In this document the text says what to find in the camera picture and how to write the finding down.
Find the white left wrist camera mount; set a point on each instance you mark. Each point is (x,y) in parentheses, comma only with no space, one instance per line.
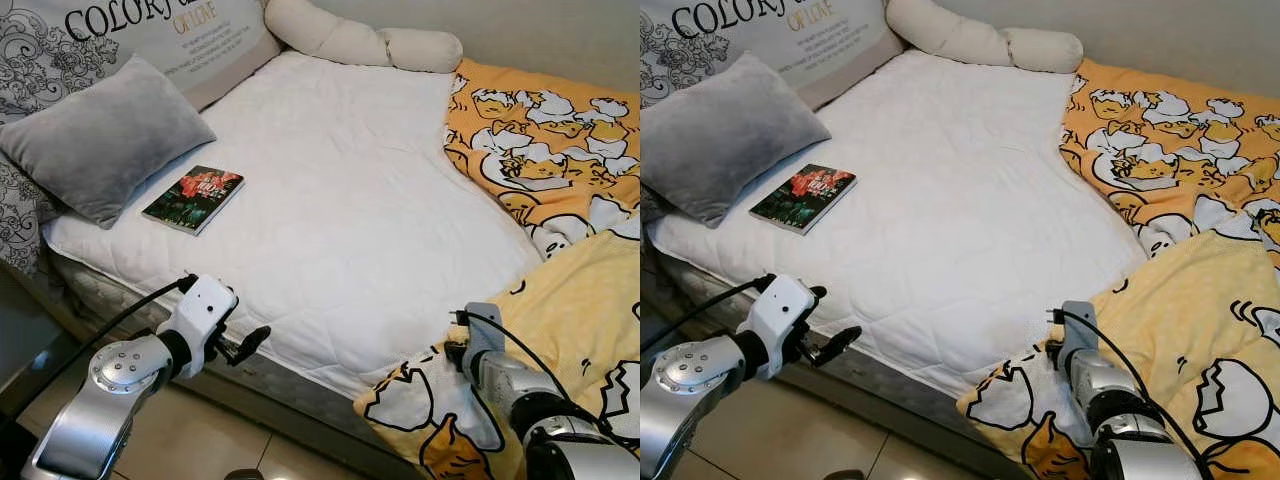
(200,310)
(785,310)

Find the white quilted mattress pad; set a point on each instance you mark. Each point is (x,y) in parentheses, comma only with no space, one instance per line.
(340,200)
(950,200)

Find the yellow cartoon egg quilt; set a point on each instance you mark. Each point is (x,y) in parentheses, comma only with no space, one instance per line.
(570,290)
(1180,300)

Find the grey plush pillow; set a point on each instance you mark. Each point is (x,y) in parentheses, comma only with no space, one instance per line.
(100,140)
(720,140)

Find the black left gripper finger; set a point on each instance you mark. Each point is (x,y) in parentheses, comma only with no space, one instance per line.
(252,342)
(843,342)

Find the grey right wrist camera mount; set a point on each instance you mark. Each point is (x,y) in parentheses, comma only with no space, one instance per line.
(483,335)
(1078,330)

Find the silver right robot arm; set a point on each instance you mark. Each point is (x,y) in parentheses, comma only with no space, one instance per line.
(540,410)
(1130,410)

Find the dark red-green cover book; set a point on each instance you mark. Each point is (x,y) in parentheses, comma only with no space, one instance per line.
(195,200)
(805,198)

